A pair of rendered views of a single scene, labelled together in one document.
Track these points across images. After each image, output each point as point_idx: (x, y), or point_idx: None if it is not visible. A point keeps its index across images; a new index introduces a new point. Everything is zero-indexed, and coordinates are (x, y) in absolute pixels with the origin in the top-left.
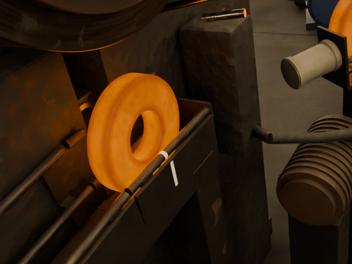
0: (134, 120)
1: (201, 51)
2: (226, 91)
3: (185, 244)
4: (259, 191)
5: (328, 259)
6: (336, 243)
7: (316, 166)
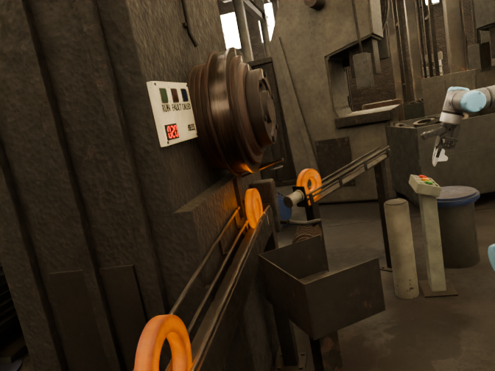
0: (255, 200)
1: (260, 191)
2: (270, 205)
3: None
4: None
5: None
6: None
7: (306, 232)
